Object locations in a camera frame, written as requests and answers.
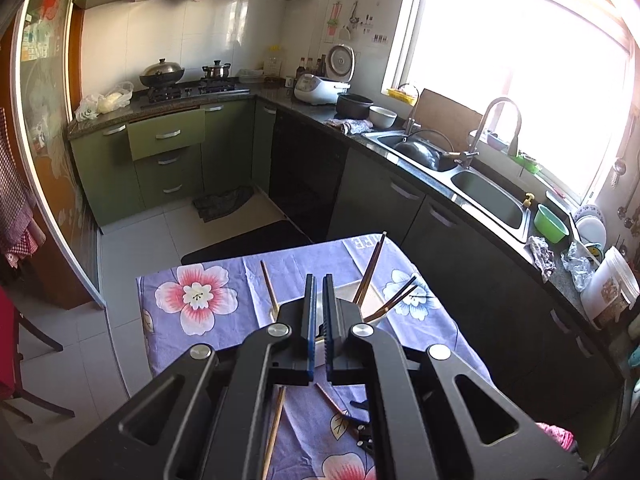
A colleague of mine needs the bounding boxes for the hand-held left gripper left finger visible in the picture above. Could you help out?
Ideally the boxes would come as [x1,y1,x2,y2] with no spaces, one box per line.
[52,274,316,480]

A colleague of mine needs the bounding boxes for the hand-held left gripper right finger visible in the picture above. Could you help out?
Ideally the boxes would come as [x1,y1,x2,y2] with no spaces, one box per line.
[323,275,586,480]

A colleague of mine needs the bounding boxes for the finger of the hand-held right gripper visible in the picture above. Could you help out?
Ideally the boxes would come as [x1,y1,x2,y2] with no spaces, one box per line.
[344,399,372,425]
[356,424,376,457]

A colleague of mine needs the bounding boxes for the white plastic utensil holder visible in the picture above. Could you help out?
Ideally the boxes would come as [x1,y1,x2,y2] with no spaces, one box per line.
[270,282,396,361]

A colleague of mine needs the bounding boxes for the light wooden chopstick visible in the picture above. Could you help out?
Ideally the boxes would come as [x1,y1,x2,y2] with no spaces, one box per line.
[262,386,287,480]

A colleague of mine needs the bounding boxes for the person's right forearm pink sleeve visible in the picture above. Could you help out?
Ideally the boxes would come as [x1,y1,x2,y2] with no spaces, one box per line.
[536,422,577,454]

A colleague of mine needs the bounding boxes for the purple floral tablecloth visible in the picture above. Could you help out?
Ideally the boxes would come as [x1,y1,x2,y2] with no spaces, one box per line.
[136,237,497,480]

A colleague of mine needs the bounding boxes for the dark floor rag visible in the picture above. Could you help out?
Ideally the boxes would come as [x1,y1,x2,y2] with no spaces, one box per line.
[193,186,255,222]

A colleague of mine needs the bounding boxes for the dark wok in sink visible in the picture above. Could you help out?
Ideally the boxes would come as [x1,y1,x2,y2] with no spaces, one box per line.
[395,130,457,172]

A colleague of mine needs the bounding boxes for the steel kitchen sink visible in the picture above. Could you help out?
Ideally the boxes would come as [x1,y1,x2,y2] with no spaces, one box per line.
[362,130,534,244]

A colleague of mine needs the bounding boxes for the grey dish rag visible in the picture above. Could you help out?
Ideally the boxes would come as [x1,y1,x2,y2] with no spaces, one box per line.
[325,117,374,135]

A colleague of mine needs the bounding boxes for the patterned grey rag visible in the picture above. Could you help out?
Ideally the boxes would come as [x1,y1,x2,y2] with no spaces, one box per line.
[527,236,556,284]

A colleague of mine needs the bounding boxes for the white bowl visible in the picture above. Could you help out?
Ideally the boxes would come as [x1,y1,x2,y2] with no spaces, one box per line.
[369,106,399,130]

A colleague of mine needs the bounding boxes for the thin steel faucet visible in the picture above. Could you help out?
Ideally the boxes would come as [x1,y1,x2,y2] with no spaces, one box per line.
[402,85,421,137]

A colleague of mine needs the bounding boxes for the black inner cooking pot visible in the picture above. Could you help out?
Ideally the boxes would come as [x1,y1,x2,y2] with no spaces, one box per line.
[336,94,375,122]

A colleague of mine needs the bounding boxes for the green plastic basin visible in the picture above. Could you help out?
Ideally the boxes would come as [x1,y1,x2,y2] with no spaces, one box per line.
[534,204,571,244]

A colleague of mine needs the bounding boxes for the green kitchen cabinets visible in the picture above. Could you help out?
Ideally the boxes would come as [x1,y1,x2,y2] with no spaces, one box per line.
[67,95,631,413]

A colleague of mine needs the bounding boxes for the crumpled clear plastic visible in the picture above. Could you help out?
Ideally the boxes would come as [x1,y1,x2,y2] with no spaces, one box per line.
[562,242,599,292]

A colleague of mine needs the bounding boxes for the green open drawer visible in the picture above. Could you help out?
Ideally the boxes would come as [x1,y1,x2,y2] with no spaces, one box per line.
[126,109,207,162]

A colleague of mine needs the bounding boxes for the white rice cooker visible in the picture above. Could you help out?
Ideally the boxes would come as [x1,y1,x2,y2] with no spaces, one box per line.
[294,44,357,107]

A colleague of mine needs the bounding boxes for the yellow basket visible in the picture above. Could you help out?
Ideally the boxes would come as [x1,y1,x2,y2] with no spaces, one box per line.
[386,85,420,106]

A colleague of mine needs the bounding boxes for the brown cutting board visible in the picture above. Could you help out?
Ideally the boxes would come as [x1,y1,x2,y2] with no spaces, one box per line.
[412,88,483,137]

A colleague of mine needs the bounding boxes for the white plastic bucket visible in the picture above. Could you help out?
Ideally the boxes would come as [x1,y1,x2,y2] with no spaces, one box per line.
[580,246,640,329]

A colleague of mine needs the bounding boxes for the green soap tray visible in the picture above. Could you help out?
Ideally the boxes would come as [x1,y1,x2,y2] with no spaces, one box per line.
[510,152,544,174]

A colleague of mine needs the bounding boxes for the black gas stove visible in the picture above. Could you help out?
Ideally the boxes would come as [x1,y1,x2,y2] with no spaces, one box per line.
[139,79,251,109]

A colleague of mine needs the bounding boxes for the dark sauce bottles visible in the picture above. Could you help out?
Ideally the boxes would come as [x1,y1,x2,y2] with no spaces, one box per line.
[296,54,329,81]

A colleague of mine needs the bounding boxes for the white patterned plates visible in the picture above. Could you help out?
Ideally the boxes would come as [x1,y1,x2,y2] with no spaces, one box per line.
[572,203,607,249]

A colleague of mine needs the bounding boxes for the clear oil bottle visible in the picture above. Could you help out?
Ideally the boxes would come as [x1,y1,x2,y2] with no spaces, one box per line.
[263,45,284,79]

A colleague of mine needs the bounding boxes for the tall steel faucet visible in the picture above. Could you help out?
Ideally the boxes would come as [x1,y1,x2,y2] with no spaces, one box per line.
[452,97,523,170]

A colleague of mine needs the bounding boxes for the steel pot with lid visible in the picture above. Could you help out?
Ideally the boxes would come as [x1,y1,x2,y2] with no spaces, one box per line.
[201,60,232,81]

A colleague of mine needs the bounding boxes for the red wooden chair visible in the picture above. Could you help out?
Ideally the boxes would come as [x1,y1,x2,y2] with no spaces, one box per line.
[0,285,76,422]

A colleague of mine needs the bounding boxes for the black wok with lid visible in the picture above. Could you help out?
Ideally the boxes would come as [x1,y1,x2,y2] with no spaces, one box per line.
[139,58,186,89]

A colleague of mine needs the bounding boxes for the white plastic bag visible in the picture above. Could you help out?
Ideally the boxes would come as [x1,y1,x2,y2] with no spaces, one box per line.
[75,81,135,122]

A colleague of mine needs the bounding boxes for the glass sliding door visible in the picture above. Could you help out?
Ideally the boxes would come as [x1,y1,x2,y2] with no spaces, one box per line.
[10,0,107,311]

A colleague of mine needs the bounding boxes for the red checked apron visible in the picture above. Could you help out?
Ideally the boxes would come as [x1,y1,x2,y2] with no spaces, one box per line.
[0,107,49,269]

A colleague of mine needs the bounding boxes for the kitchen window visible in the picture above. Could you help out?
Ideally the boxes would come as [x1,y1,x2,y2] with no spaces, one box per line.
[385,0,639,207]

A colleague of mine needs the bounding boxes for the wall hook rack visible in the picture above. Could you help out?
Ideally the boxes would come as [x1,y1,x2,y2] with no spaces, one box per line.
[324,0,392,47]

